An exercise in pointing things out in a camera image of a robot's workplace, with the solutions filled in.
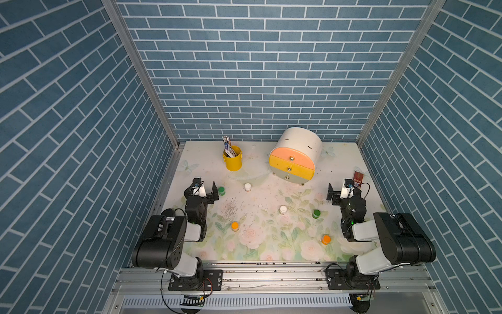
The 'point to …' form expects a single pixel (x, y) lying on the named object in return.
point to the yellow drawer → (291, 167)
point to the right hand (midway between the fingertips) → (342, 185)
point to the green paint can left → (221, 191)
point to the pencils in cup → (229, 150)
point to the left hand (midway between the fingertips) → (208, 182)
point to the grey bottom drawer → (288, 175)
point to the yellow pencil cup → (233, 163)
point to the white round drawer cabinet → (303, 139)
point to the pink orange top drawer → (294, 156)
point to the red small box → (358, 178)
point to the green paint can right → (316, 214)
